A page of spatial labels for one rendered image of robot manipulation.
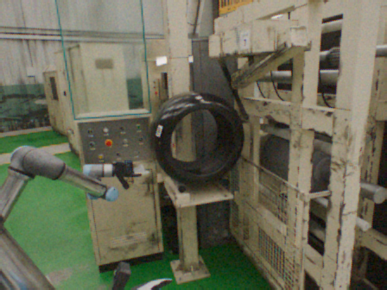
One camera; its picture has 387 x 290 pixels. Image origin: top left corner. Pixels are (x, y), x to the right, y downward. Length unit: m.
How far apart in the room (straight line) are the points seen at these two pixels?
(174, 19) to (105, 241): 1.72
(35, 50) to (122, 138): 8.69
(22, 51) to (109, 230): 8.77
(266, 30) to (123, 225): 1.76
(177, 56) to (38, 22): 9.14
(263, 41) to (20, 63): 9.62
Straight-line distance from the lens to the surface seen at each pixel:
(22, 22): 10.80
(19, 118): 10.58
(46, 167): 1.39
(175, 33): 1.96
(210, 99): 1.62
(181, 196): 1.71
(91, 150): 2.26
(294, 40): 1.43
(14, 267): 0.83
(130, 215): 2.40
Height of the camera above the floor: 1.57
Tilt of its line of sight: 15 degrees down
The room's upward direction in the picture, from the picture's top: 3 degrees counter-clockwise
